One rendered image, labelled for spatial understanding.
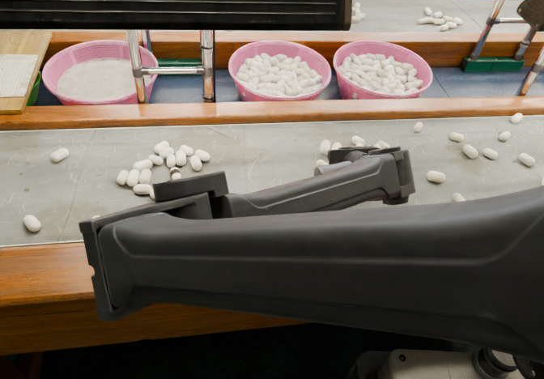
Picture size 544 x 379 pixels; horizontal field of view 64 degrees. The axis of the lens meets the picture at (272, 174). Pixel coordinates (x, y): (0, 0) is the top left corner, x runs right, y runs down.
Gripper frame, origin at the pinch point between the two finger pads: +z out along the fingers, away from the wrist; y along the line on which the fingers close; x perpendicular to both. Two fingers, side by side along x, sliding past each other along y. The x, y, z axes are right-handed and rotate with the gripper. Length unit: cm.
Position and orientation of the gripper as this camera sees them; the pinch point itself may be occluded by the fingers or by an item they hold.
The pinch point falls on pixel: (338, 159)
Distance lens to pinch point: 92.5
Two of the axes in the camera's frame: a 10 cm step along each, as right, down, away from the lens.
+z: -2.0, -1.6, 9.7
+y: -9.8, 0.6, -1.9
